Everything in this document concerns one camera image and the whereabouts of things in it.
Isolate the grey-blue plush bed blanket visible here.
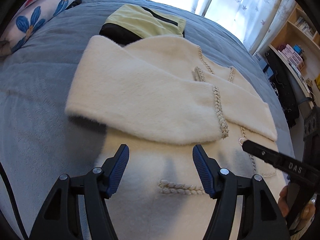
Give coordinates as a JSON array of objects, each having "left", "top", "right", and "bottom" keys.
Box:
[{"left": 1, "top": 0, "right": 294, "bottom": 231}]

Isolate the right hand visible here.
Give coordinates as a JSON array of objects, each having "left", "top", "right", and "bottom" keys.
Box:
[{"left": 278, "top": 186, "right": 290, "bottom": 217}]

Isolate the black white patterned cloth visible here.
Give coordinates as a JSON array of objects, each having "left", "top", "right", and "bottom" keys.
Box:
[{"left": 269, "top": 72, "right": 299, "bottom": 128}]

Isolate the folded yellow-green black garment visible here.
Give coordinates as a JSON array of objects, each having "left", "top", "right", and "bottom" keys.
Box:
[{"left": 99, "top": 4, "right": 186, "bottom": 46}]

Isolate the blue floral rolled quilt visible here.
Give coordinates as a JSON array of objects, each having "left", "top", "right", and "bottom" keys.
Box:
[{"left": 1, "top": 0, "right": 75, "bottom": 56}]

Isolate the white fuzzy cardigan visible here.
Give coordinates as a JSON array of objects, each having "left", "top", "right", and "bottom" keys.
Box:
[{"left": 65, "top": 35, "right": 286, "bottom": 239}]

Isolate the white cardboard box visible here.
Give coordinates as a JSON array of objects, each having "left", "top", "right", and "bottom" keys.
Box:
[{"left": 253, "top": 52, "right": 273, "bottom": 79}]

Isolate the wooden desk shelf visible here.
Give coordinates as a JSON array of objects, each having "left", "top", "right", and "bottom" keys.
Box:
[{"left": 268, "top": 5, "right": 319, "bottom": 106}]

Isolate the pink drawer organiser box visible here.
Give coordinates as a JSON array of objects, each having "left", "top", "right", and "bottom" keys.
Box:
[{"left": 279, "top": 44, "right": 305, "bottom": 71}]

